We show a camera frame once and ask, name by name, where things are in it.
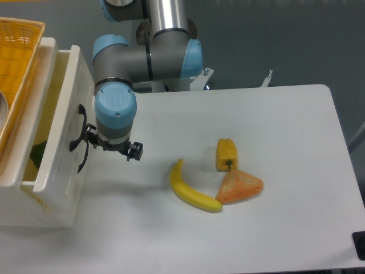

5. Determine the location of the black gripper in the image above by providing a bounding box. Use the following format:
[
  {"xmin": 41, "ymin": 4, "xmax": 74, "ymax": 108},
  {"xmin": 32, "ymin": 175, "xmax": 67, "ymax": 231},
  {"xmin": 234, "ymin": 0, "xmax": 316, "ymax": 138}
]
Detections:
[{"xmin": 83, "ymin": 123, "xmax": 143, "ymax": 161}]

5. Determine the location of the white top drawer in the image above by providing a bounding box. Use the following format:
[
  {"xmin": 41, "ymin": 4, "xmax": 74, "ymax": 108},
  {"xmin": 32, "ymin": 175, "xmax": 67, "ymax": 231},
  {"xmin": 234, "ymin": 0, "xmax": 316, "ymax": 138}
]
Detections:
[{"xmin": 22, "ymin": 46, "xmax": 95, "ymax": 214}]

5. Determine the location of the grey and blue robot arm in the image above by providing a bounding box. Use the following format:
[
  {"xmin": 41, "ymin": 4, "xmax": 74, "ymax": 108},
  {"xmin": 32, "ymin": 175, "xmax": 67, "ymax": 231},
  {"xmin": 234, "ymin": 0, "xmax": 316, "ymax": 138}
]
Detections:
[{"xmin": 79, "ymin": 1, "xmax": 203, "ymax": 160}]

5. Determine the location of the white drawer cabinet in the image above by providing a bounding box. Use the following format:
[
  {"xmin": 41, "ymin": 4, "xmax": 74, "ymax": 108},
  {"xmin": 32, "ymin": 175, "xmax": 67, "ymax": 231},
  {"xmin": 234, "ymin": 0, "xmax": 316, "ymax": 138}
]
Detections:
[{"xmin": 1, "ymin": 38, "xmax": 77, "ymax": 228}]

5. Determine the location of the green toy bell pepper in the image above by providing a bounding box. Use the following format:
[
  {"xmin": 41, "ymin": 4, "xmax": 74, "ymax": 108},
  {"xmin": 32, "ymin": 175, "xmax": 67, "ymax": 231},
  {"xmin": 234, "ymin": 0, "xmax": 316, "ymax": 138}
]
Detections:
[{"xmin": 30, "ymin": 140, "xmax": 47, "ymax": 169}]

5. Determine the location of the yellow toy banana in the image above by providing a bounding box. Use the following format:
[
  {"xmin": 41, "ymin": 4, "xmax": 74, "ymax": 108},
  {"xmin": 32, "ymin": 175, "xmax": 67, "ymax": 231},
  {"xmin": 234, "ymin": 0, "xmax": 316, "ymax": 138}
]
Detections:
[{"xmin": 169, "ymin": 159, "xmax": 223, "ymax": 213}]

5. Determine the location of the yellow toy bell pepper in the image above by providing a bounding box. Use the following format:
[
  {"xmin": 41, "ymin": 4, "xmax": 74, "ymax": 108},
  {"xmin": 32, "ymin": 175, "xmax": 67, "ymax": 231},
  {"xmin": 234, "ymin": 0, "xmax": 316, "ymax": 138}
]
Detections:
[{"xmin": 216, "ymin": 138, "xmax": 238, "ymax": 171}]

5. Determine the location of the metal bowl in basket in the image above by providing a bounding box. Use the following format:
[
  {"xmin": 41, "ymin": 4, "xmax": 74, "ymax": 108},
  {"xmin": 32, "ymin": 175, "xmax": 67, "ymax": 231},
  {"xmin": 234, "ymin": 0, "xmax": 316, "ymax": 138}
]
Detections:
[{"xmin": 1, "ymin": 91, "xmax": 10, "ymax": 138}]

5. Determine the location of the orange toy citrus wedge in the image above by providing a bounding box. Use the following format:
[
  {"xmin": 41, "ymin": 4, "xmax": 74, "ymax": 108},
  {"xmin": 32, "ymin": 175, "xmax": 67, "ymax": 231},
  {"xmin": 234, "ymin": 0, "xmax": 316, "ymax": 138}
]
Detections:
[{"xmin": 215, "ymin": 170, "xmax": 263, "ymax": 204}]

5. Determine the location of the yellow woven basket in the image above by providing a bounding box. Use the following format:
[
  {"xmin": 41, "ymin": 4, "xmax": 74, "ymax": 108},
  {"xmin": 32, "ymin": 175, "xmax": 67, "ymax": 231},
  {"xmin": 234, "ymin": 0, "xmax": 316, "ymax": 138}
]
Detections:
[{"xmin": 1, "ymin": 17, "xmax": 46, "ymax": 150}]

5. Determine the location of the black object at table corner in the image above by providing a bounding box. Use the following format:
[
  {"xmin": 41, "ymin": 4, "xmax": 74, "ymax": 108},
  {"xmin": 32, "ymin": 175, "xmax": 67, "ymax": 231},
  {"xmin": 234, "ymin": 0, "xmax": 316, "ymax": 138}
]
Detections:
[{"xmin": 352, "ymin": 231, "xmax": 365, "ymax": 261}]

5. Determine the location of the black top drawer handle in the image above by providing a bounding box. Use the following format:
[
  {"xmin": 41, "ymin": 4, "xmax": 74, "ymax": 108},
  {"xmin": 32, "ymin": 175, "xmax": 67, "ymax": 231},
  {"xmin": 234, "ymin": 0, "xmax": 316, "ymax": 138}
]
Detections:
[{"xmin": 69, "ymin": 103, "xmax": 90, "ymax": 152}]

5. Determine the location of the white bracket behind table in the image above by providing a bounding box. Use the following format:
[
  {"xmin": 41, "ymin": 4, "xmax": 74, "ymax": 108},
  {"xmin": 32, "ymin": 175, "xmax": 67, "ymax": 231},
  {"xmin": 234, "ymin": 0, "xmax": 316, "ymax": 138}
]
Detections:
[{"xmin": 260, "ymin": 70, "xmax": 273, "ymax": 88}]

